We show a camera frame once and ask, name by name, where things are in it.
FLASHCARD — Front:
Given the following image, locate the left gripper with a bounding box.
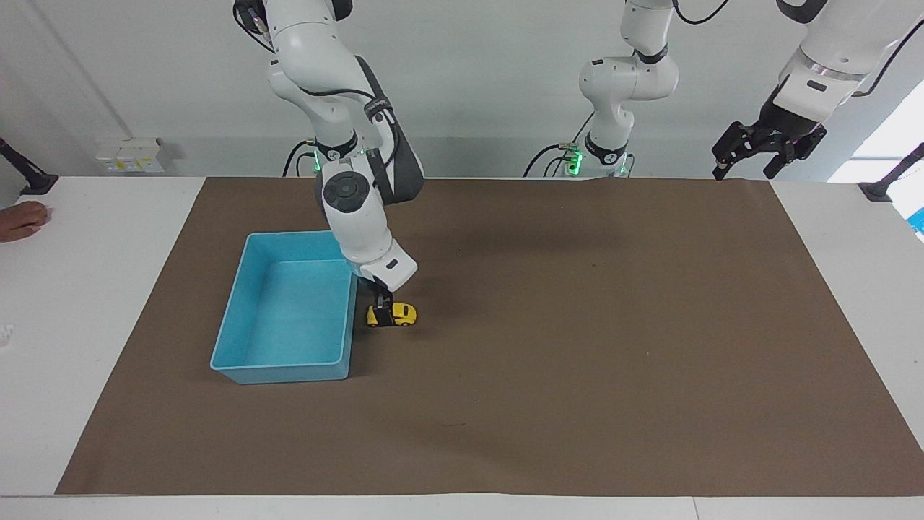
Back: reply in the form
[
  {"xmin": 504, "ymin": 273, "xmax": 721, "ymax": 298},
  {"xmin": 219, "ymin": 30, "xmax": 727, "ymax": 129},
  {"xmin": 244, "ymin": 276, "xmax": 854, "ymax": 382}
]
[{"xmin": 711, "ymin": 85, "xmax": 829, "ymax": 181}]

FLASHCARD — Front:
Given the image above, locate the yellow toy beetle car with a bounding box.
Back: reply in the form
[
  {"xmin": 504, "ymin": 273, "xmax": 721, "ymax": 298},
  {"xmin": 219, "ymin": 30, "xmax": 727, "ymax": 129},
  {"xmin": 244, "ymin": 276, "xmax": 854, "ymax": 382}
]
[{"xmin": 366, "ymin": 302, "xmax": 418, "ymax": 329}]

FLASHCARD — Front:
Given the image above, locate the light blue plastic bin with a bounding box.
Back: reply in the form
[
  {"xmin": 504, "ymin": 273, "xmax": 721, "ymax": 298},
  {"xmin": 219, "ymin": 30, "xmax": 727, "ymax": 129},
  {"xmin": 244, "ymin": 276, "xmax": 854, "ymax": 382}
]
[{"xmin": 209, "ymin": 231, "xmax": 359, "ymax": 385}]

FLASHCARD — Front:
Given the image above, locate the white wall socket box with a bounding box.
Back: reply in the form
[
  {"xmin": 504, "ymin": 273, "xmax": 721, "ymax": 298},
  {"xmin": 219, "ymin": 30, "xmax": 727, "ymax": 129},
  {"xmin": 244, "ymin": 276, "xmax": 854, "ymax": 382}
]
[{"xmin": 95, "ymin": 138, "xmax": 166, "ymax": 174}]

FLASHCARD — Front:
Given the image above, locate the person's hand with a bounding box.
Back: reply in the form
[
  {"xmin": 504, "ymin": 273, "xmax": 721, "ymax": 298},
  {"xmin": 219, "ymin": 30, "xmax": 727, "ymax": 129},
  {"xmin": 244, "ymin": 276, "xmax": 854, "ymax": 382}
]
[{"xmin": 0, "ymin": 201, "xmax": 51, "ymax": 243}]

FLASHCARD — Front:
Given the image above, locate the black cable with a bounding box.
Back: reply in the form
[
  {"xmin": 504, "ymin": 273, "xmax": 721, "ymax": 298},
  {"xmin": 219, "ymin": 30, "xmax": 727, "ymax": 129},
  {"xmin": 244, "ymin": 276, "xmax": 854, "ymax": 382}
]
[
  {"xmin": 852, "ymin": 16, "xmax": 924, "ymax": 98},
  {"xmin": 673, "ymin": 0, "xmax": 731, "ymax": 26},
  {"xmin": 282, "ymin": 137, "xmax": 319, "ymax": 178},
  {"xmin": 523, "ymin": 142, "xmax": 580, "ymax": 178}
]

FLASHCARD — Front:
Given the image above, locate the black stand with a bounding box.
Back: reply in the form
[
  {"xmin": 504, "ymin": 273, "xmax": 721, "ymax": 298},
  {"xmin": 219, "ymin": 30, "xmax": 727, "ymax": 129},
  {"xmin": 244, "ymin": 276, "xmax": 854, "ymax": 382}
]
[
  {"xmin": 858, "ymin": 142, "xmax": 924, "ymax": 202},
  {"xmin": 0, "ymin": 137, "xmax": 59, "ymax": 196}
]

